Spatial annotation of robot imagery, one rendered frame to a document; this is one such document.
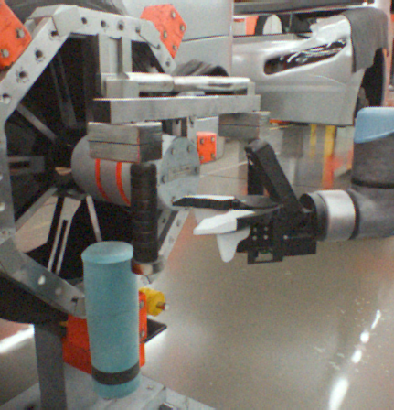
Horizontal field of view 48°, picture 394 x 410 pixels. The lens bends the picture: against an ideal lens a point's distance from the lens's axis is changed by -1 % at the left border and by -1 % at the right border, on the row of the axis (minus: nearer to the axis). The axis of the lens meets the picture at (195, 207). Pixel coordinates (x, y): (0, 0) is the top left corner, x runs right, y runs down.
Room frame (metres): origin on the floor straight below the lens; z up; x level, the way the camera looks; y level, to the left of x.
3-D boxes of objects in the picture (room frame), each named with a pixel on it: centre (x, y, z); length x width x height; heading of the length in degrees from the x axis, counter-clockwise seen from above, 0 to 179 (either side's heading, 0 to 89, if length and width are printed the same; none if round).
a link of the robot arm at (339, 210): (0.64, -0.19, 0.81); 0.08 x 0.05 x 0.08; 12
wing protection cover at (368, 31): (3.51, -1.23, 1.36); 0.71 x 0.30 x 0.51; 146
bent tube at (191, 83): (0.87, 0.01, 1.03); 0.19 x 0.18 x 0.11; 56
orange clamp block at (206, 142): (1.12, 0.00, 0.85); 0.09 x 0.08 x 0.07; 146
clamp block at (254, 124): (0.88, -0.09, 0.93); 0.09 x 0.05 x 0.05; 56
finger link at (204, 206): (0.65, -0.01, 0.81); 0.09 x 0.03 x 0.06; 66
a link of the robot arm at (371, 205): (0.65, -0.27, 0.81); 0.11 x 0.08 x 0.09; 102
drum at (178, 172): (0.81, 0.11, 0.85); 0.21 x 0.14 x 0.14; 56
